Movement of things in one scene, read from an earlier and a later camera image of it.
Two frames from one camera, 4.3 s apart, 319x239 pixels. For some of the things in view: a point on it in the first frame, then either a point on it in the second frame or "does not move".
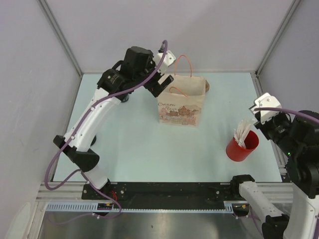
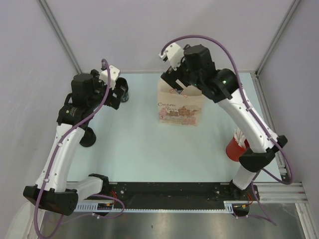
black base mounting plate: [160, 194] does not move
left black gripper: [154, 87] → [111, 100]
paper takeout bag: [181, 103] does not move
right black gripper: [258, 122] → [170, 76]
